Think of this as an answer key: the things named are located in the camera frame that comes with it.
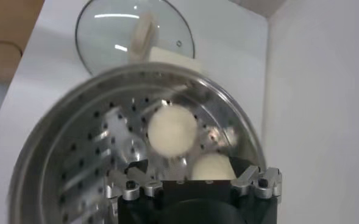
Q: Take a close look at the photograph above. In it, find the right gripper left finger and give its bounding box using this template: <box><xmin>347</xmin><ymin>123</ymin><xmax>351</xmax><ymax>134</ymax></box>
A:
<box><xmin>103</xmin><ymin>159</ymin><xmax>165</xmax><ymax>202</ymax></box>

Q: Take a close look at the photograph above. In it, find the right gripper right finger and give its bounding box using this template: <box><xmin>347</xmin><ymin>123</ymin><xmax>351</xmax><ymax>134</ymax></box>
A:
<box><xmin>229</xmin><ymin>156</ymin><xmax>283</xmax><ymax>200</ymax></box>

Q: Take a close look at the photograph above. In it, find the white steamed baozi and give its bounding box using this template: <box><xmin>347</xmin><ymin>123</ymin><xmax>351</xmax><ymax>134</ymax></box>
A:
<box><xmin>146</xmin><ymin>103</ymin><xmax>199</xmax><ymax>159</ymax></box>
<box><xmin>191</xmin><ymin>152</ymin><xmax>238</xmax><ymax>181</ymax></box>

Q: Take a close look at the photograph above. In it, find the round glass lid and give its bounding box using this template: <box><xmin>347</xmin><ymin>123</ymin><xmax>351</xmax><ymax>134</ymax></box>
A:
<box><xmin>74</xmin><ymin>0</ymin><xmax>196</xmax><ymax>77</ymax></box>

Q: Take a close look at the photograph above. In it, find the stainless steel steamer basket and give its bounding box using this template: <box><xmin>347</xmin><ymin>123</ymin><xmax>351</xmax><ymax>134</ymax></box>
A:
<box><xmin>7</xmin><ymin>46</ymin><xmax>267</xmax><ymax>224</ymax></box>

